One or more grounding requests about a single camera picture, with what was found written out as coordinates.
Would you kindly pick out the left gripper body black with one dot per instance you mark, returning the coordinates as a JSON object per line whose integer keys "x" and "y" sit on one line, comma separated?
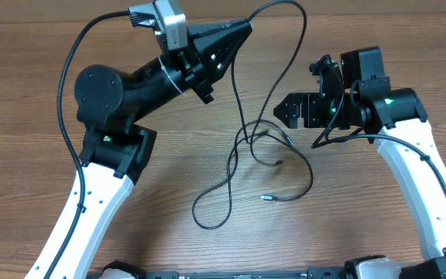
{"x": 196, "y": 76}

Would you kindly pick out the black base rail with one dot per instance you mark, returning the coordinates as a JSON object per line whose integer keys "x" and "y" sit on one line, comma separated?
{"x": 242, "y": 274}

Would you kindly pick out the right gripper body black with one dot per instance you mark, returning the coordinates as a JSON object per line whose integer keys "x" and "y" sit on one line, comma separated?
{"x": 321, "y": 112}

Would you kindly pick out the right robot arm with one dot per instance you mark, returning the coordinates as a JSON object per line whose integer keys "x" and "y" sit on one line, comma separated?
{"x": 355, "y": 95}

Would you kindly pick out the cardboard board backdrop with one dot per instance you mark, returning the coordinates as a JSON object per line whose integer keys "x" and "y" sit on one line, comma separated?
{"x": 18, "y": 11}

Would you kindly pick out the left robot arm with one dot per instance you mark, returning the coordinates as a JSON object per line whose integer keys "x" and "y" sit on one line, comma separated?
{"x": 115, "y": 148}

